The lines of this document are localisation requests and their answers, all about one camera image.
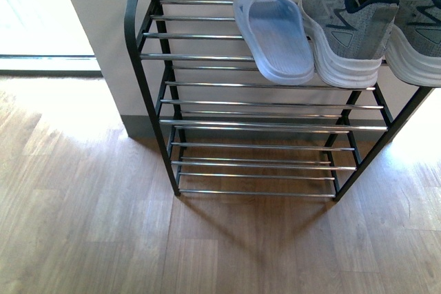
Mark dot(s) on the grey knit sneaker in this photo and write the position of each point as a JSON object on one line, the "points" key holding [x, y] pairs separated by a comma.
{"points": [[413, 52], [349, 38]]}

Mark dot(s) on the dark window frame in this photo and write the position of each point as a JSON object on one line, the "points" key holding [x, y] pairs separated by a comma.
{"points": [[82, 66]]}

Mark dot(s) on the black metal shoe rack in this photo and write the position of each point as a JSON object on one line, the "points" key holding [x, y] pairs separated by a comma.
{"points": [[221, 128]]}

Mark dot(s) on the light blue slipper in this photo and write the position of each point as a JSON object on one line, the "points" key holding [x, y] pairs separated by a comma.
{"points": [[273, 31]]}

